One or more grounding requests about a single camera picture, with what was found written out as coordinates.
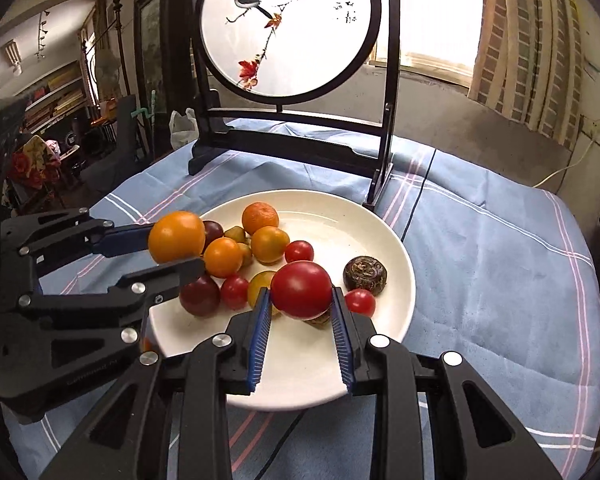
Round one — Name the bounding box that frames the dark wrinkled fruit on plate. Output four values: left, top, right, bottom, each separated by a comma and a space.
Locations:
342, 256, 388, 296

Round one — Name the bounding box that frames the red cherry tomato pile top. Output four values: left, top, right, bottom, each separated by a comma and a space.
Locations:
221, 274, 249, 311

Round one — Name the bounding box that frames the white oval plate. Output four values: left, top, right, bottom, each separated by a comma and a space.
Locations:
149, 190, 415, 411

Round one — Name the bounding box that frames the large dark brown fruit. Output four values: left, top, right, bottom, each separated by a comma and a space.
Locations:
306, 310, 330, 328

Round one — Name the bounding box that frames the small green-yellow fruit plate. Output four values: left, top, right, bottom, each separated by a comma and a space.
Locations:
224, 226, 247, 244

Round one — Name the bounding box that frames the large red tomato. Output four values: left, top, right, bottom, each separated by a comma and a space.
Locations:
271, 261, 332, 321

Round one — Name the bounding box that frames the large orange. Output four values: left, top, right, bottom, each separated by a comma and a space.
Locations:
148, 211, 206, 264

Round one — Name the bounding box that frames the mandarin orange on plate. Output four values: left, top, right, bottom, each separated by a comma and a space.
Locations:
242, 202, 279, 235

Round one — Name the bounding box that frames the dark red plum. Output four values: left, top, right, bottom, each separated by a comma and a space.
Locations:
204, 220, 224, 249

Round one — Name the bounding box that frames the small yellow fruit pile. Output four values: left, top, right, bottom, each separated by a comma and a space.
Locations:
238, 243, 253, 268

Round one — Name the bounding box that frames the blue plaid tablecloth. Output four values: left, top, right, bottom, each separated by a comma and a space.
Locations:
3, 138, 600, 479

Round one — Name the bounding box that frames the dark framed painting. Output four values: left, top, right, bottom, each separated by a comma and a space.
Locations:
134, 0, 168, 114

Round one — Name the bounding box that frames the white power cable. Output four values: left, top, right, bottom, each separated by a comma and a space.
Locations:
532, 131, 600, 189

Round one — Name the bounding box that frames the red cherry tomato on plate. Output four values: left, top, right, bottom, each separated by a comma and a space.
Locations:
284, 240, 314, 263

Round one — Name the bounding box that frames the red tomato pile bottom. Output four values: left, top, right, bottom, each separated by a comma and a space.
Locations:
344, 288, 376, 318

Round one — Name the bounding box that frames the white plastic bag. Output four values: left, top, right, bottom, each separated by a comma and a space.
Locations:
169, 107, 199, 151

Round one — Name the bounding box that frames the yellow orange fruit on plate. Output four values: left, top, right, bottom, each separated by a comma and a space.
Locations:
251, 226, 290, 264

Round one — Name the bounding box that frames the black framed bird screen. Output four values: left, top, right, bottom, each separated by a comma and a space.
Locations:
188, 0, 401, 210

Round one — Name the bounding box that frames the checked curtain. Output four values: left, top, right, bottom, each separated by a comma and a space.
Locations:
468, 0, 583, 150

